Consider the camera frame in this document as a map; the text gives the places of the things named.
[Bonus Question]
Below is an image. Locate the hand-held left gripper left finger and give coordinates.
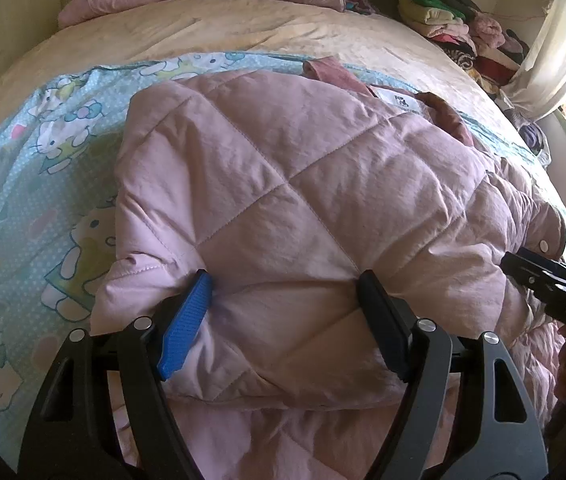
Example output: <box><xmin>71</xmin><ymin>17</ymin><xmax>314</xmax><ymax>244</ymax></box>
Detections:
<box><xmin>18</xmin><ymin>269</ymin><xmax>214</xmax><ymax>480</ymax></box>

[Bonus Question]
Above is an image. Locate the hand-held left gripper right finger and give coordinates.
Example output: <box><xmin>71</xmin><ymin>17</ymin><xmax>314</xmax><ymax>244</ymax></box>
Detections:
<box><xmin>358</xmin><ymin>270</ymin><xmax>548</xmax><ymax>480</ymax></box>

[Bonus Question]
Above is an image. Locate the pink quilted jacket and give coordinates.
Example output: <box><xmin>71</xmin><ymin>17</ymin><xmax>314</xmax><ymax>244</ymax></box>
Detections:
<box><xmin>88</xmin><ymin>57</ymin><xmax>566</xmax><ymax>480</ymax></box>

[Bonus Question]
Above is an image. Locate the plastic bag of clothes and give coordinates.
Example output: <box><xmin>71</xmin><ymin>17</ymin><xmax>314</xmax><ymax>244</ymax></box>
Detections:
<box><xmin>508</xmin><ymin>105</ymin><xmax>548</xmax><ymax>156</ymax></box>

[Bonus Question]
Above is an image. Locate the stack of folded clothes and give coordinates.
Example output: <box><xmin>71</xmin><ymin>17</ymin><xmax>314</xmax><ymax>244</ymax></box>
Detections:
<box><xmin>397</xmin><ymin>0</ymin><xmax>531</xmax><ymax>93</ymax></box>

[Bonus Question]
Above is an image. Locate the blue cartoon printed blanket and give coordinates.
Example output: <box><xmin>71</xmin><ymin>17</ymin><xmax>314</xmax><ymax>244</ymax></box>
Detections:
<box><xmin>0</xmin><ymin>50</ymin><xmax>566</xmax><ymax>461</ymax></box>

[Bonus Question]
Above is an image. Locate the cream curtain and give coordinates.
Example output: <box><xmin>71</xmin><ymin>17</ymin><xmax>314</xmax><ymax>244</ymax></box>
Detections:
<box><xmin>500</xmin><ymin>0</ymin><xmax>566</xmax><ymax>121</ymax></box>

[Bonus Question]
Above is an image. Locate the bed with beige sheet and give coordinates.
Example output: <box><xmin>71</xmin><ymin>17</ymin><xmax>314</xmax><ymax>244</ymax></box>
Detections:
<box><xmin>0</xmin><ymin>0</ymin><xmax>538</xmax><ymax>181</ymax></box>

